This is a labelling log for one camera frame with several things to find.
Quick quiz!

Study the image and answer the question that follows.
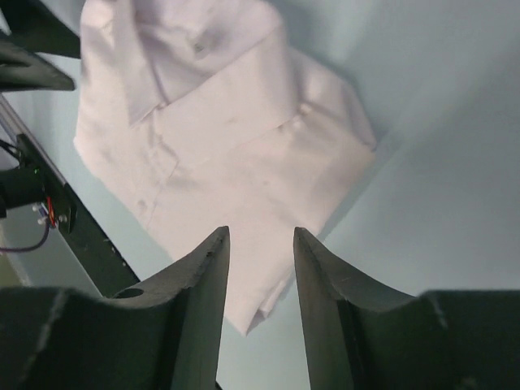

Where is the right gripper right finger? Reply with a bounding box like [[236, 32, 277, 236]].
[[293, 227, 519, 389]]

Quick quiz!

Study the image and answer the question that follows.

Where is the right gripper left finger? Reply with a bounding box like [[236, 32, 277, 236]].
[[1, 227, 230, 389]]

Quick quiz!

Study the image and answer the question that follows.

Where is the white long sleeve shirt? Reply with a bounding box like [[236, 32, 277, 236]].
[[74, 1, 376, 334]]

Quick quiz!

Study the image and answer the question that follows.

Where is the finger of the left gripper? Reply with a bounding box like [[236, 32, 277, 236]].
[[1, 38, 76, 92], [1, 0, 80, 59]]

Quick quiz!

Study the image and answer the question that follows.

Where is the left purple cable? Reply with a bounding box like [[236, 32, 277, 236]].
[[0, 225, 52, 255]]

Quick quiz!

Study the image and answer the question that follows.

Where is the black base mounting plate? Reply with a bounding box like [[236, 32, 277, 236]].
[[0, 93, 143, 300]]

